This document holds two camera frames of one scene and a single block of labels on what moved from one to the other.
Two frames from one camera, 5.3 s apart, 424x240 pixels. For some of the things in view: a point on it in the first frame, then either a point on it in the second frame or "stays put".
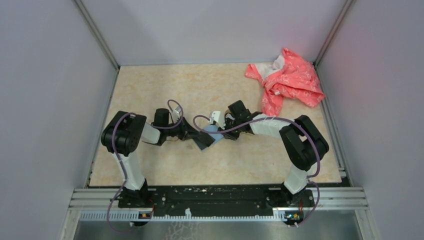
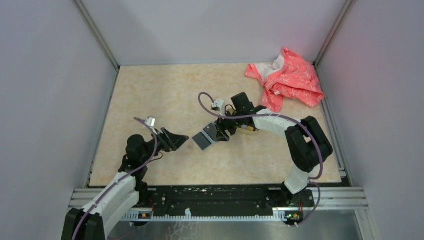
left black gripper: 187,131 → 171,142
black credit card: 204,140 stays put
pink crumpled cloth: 289,76 stays put
